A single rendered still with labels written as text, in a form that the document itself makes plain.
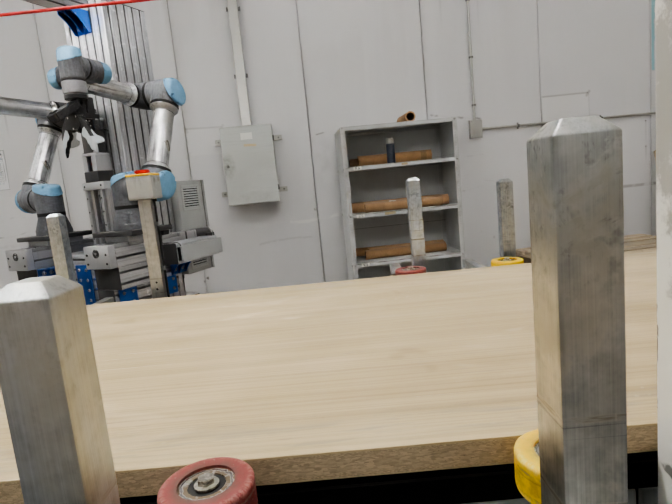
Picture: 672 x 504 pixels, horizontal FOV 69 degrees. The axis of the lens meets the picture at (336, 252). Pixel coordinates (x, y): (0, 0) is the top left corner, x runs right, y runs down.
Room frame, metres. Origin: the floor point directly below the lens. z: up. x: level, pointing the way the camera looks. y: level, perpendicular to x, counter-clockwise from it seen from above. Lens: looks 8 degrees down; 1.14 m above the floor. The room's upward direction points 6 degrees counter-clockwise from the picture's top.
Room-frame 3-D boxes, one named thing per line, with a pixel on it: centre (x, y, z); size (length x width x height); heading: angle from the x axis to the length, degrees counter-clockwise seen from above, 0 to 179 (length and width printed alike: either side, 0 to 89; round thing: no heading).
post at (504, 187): (1.35, -0.48, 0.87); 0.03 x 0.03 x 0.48; 89
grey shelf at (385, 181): (3.94, -0.54, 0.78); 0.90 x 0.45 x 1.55; 95
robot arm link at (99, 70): (1.79, 0.80, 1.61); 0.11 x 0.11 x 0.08; 72
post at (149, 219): (1.36, 0.51, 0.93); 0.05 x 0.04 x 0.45; 89
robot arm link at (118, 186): (2.04, 0.83, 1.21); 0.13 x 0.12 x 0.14; 72
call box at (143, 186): (1.36, 0.51, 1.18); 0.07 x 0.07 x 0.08; 89
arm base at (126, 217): (2.04, 0.84, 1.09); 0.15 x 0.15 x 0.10
